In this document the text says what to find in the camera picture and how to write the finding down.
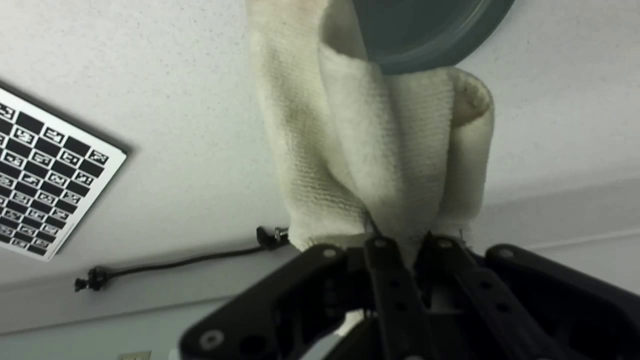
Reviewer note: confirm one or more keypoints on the checkered calibration board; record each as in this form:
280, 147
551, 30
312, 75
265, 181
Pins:
53, 171

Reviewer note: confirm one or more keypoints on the cream white towel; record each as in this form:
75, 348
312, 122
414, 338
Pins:
360, 153

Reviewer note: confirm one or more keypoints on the dark green plate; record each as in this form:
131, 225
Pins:
423, 35

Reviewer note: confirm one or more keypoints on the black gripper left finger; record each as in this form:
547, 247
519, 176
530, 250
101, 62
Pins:
306, 298

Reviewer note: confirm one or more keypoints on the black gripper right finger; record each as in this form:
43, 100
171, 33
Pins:
533, 306

